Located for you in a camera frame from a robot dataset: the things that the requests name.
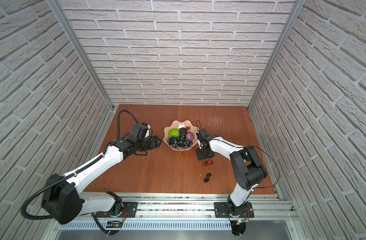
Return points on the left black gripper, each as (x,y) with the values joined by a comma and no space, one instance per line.
(157,142)

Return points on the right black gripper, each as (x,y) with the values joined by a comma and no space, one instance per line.
(200,155)

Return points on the purple fig fruit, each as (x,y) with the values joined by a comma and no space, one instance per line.
(190,136)

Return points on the dark avocado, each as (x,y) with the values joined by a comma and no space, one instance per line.
(183,132)

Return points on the dark grape bunch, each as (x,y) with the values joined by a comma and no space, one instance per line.
(179,143)

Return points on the green bumpy fruit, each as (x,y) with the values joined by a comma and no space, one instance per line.
(174,133)

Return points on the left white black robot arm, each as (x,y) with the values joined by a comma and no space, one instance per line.
(65,197)

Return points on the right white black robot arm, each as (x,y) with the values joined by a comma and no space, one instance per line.
(248,168)

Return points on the pink wavy fruit bowl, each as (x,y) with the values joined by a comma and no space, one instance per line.
(177,125)

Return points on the dark cherry pair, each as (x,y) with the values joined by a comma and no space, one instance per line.
(209,177)

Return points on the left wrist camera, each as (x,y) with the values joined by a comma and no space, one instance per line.
(147,131)

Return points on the aluminium mounting rail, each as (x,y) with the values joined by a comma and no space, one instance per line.
(195,212)

